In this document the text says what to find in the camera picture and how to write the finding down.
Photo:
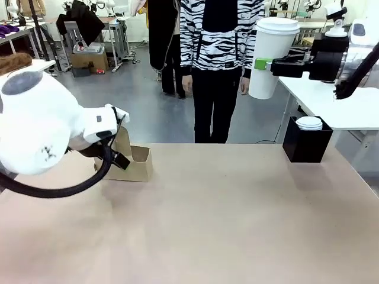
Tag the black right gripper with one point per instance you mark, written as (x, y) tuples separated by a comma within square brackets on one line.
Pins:
[(328, 59)]

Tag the tall white lidded paper cup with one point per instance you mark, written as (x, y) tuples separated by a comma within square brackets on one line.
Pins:
[(272, 44)]

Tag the person's left forearm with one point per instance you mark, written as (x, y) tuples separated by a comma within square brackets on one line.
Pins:
[(248, 59)]

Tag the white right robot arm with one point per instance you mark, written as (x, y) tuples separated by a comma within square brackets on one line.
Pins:
[(359, 38)]

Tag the person's right forearm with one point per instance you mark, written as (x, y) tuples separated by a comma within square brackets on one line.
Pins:
[(186, 53)]

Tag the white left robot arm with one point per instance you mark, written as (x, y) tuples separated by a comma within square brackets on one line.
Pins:
[(35, 130)]

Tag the brown cardboard drink carrier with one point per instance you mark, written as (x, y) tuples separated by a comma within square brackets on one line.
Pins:
[(139, 165)]

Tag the black square cup holder box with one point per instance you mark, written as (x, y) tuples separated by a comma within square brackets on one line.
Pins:
[(308, 145)]

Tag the person's left hand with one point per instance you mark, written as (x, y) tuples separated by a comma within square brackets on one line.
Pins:
[(244, 85)]

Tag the person's right hand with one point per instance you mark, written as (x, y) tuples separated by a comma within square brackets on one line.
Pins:
[(187, 83)]

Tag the wooden background table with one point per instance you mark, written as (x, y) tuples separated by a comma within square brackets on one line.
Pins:
[(308, 40)]

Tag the grey background workbench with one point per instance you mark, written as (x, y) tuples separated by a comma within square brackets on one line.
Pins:
[(311, 25)]

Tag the large white side table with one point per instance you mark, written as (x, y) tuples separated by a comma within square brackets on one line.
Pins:
[(319, 100)]

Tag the stack of white cups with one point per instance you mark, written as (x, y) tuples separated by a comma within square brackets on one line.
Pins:
[(309, 122)]

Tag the person in zebra hoodie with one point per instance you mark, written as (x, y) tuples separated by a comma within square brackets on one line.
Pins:
[(216, 59)]

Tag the small black floor box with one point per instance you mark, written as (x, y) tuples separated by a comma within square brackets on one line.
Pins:
[(80, 72)]

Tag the brown cardboard box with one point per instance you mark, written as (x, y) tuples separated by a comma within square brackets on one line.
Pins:
[(94, 62)]

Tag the grey plastic bin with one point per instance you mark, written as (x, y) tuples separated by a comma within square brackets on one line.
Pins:
[(94, 48)]

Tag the white table with fur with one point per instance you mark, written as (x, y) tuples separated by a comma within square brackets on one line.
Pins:
[(44, 63)]

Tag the white background desk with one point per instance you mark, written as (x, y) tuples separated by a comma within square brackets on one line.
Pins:
[(118, 29)]

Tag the person in black clothes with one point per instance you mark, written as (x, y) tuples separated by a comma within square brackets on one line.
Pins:
[(161, 35)]

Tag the black hanging garment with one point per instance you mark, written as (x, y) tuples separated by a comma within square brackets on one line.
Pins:
[(86, 20)]

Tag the brown furry item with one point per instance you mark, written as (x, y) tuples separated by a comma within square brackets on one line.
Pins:
[(14, 60)]

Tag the black tripod stand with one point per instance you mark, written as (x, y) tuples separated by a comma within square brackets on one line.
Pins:
[(35, 14)]

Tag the purple cloth pile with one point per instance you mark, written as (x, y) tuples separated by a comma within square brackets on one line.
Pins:
[(9, 29)]

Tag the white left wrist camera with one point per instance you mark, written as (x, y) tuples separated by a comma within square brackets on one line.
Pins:
[(120, 114)]

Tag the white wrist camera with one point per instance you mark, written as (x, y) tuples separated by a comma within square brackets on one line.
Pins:
[(336, 17), (120, 114)]

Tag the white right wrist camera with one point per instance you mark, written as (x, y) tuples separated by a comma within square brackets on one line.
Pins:
[(336, 17)]

